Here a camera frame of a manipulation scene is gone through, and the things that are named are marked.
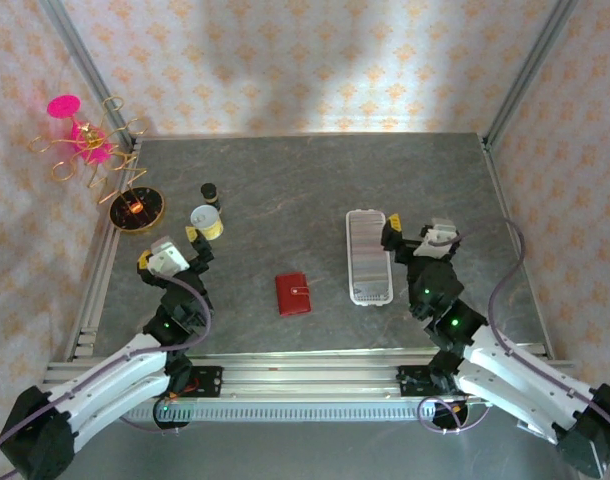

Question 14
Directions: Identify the aluminium frame post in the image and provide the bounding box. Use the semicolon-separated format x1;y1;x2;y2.
37;0;136;151
482;0;581;149

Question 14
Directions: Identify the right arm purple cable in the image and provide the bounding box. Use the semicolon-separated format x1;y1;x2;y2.
417;219;610;459

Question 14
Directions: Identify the grey slotted cable duct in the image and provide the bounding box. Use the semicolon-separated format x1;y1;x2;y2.
119;402;436;422

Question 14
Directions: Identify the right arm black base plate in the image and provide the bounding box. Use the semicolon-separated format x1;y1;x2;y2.
397;366;456;399

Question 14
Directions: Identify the pink disc decoration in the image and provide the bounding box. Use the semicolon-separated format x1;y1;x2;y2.
47;94;114;165

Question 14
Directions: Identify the gold wire ornament black base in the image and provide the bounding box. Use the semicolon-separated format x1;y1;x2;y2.
28;95;167;236

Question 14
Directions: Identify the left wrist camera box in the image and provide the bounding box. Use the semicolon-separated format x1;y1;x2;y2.
148;238;190;275

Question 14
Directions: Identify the aluminium mounting rail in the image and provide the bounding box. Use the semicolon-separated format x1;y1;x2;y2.
39;352;586;401

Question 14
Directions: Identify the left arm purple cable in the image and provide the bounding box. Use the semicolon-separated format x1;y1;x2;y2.
0;272;214;480

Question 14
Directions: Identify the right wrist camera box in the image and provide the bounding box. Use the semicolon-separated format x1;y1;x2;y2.
420;217;459;256

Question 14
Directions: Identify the stack of plastic cards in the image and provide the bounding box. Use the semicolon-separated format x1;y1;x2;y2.
349;212;390;296

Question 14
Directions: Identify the white slotted plastic tray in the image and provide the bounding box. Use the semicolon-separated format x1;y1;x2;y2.
345;208;394;306

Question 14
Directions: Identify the small black bottle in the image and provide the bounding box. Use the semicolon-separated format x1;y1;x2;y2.
200;183;222;211

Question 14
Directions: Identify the gold tin can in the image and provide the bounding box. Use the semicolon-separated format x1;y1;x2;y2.
189;204;225;242

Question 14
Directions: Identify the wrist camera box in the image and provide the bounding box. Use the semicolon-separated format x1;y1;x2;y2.
420;217;459;256
148;238;190;275

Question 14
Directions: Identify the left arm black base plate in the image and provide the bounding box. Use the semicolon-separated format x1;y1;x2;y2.
169;366;224;400

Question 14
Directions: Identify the red leather card holder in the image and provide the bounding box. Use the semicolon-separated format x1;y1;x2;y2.
275;272;312;318

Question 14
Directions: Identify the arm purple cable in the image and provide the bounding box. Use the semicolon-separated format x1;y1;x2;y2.
0;272;214;480
417;219;610;459

